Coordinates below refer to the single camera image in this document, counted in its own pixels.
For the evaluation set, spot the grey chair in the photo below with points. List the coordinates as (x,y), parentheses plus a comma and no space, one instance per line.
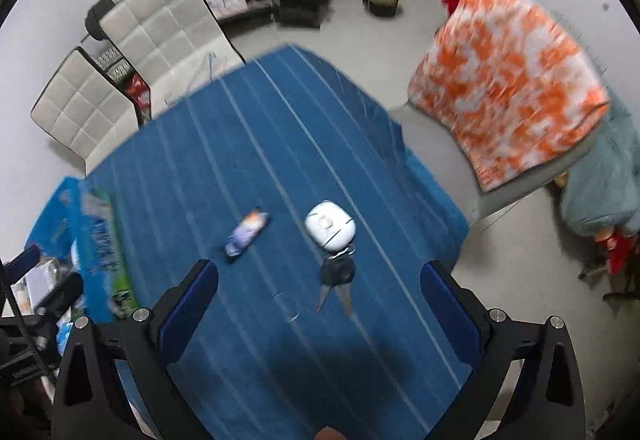
(435,150)

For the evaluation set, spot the white earbud case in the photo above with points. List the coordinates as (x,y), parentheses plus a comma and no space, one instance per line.
(327,226)

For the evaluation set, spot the red plastic bag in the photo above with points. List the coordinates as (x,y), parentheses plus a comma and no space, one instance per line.
(137,92)

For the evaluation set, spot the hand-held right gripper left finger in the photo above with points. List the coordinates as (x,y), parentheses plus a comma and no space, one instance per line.
(187,315)

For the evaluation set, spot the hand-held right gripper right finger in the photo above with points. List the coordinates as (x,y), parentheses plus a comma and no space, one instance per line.
(450,315)

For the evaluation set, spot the blue striped tablecloth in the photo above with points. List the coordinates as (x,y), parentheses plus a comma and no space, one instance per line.
(280,160)

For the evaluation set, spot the teal blanket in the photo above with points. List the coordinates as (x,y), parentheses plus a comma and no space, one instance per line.
(605,190)

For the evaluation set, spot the black keys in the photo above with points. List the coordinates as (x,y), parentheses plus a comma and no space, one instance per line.
(337,272)

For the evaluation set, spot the orange floral blanket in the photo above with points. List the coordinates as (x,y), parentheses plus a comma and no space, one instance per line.
(510,85)

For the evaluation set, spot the red cloth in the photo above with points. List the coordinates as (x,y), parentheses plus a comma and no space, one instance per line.
(452,4)

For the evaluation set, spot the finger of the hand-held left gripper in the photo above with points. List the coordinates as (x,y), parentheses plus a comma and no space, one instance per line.
(22,260)
(62,292)

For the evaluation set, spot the blue cardboard box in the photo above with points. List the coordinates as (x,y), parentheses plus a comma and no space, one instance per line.
(85,240)

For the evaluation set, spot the white quilted chair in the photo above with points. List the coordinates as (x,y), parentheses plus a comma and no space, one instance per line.
(82,107)
(160,27)

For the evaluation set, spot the small printed tube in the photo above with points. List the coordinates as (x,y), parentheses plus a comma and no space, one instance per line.
(247,235)

